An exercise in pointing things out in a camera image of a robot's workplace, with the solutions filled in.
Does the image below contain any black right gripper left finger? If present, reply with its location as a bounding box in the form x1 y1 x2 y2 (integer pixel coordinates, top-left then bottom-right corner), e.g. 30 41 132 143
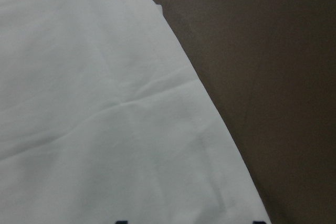
115 220 128 224

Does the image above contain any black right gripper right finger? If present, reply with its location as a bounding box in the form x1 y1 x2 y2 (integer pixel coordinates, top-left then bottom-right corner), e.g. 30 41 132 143
252 220 266 224

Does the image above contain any white long-sleeve printed shirt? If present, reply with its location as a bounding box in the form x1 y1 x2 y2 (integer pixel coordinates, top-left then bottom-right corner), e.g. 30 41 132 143
1 0 270 223

